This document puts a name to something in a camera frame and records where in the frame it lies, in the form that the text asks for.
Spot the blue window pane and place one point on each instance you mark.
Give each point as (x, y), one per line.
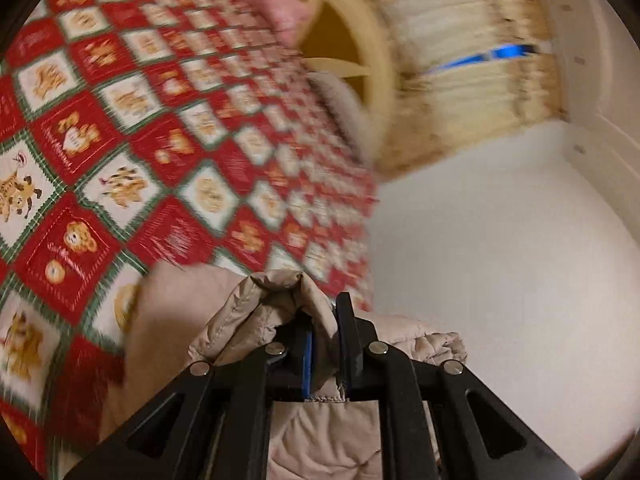
(480, 57)

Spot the cream wooden headboard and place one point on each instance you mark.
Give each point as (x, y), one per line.
(370, 25)

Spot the striped pillow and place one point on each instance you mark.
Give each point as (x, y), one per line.
(350, 110)

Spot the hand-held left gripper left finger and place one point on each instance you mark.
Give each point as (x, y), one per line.
(240, 410)

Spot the red bear-print bed sheet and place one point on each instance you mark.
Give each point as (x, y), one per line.
(150, 135)

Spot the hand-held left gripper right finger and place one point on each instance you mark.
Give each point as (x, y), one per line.
(395, 400)

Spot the white door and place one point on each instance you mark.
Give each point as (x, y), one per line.
(600, 60)

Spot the cream window curtain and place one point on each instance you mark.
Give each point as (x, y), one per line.
(465, 15)

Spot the beige puffer jacket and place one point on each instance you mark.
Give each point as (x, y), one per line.
(260, 305)

